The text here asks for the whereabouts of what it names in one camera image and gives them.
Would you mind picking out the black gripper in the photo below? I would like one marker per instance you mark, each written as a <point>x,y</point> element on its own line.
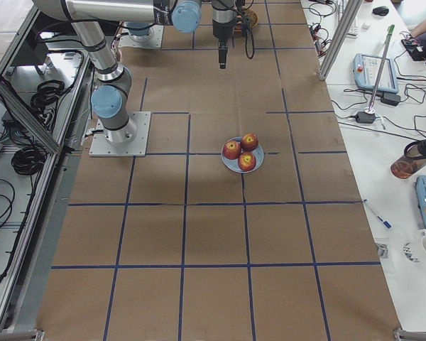
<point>221,31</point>

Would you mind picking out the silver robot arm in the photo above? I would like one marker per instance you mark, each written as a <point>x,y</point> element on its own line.
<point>109,102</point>
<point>137,29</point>

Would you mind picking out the wicker basket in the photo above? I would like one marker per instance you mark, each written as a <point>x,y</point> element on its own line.
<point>252,18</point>

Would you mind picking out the red apple on plate back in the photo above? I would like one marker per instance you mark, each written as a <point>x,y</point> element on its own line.
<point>249,142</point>

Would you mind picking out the red apple on plate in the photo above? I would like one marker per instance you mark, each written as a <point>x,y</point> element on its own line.
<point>246,161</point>
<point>231,150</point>
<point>249,142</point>

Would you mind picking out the red apple on plate left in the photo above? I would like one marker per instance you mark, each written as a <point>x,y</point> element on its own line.
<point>231,150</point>

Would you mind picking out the red apple on plate front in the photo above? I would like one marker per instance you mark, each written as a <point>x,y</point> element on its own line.
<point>246,161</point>

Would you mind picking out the light blue plate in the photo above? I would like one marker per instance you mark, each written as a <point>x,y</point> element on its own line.
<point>233,165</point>

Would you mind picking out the black power adapter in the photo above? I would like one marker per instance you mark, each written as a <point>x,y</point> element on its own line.
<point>364,118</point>

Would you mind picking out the black computer mouse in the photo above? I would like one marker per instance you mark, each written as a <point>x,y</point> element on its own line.
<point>380,11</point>

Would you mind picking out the metal rod green tip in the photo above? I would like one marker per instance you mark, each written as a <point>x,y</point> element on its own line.
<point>370,110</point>

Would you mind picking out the brown water bottle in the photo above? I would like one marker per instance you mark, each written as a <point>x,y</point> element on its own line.
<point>412,160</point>

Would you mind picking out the blue white pen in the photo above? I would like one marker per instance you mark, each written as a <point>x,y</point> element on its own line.
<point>383,221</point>

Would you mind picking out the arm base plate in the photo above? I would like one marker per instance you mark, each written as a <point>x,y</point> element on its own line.
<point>150,39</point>
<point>132,140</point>

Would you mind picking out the aluminium frame post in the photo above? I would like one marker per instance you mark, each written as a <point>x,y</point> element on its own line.
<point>343,27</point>

